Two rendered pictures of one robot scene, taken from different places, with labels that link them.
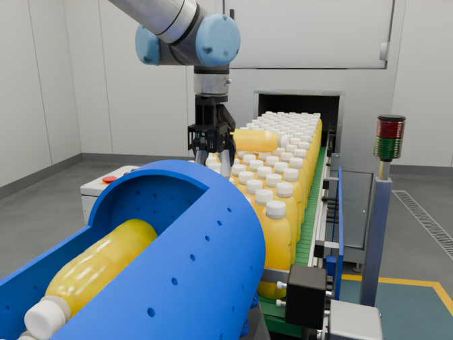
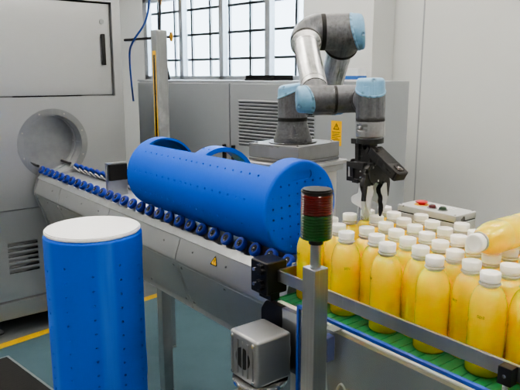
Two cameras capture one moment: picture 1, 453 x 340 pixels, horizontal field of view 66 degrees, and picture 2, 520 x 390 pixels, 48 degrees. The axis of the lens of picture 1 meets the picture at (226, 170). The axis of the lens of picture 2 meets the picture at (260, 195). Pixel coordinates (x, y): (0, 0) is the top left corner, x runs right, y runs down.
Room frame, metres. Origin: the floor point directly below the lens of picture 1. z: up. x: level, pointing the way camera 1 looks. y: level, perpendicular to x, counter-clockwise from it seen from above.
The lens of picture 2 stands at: (1.39, -1.38, 1.47)
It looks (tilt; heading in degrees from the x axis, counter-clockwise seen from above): 11 degrees down; 125
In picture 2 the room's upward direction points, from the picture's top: straight up
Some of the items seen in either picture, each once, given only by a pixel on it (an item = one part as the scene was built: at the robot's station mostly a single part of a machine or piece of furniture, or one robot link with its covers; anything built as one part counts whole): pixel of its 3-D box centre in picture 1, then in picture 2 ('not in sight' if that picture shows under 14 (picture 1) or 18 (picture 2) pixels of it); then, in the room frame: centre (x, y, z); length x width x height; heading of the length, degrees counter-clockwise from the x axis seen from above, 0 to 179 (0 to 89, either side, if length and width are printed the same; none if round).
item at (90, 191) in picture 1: (123, 193); (435, 223); (0.87, 0.27, 1.05); 0.20 x 0.10 x 0.10; 163
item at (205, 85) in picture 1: (212, 85); (369, 130); (0.76, 0.03, 1.34); 0.08 x 0.08 x 0.05
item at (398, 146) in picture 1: (387, 146); (316, 225); (0.85, -0.40, 1.18); 0.06 x 0.06 x 0.05
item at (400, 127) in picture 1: (389, 128); (316, 203); (0.85, -0.40, 1.23); 0.06 x 0.06 x 0.04
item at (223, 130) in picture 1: (209, 123); (367, 160); (0.76, 0.04, 1.26); 0.09 x 0.08 x 0.12; 163
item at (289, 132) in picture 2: not in sight; (292, 129); (0.18, 0.59, 1.27); 0.15 x 0.15 x 0.10
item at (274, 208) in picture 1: (276, 208); not in sight; (0.67, -0.10, 1.09); 0.04 x 0.04 x 0.02
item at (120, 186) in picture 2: not in sight; (117, 179); (-0.69, 0.45, 1.00); 0.10 x 0.04 x 0.15; 73
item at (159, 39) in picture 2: not in sight; (164, 196); (-0.74, 0.81, 0.85); 0.06 x 0.06 x 1.70; 73
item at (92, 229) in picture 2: not in sight; (92, 228); (0.03, -0.28, 1.03); 0.28 x 0.28 x 0.01
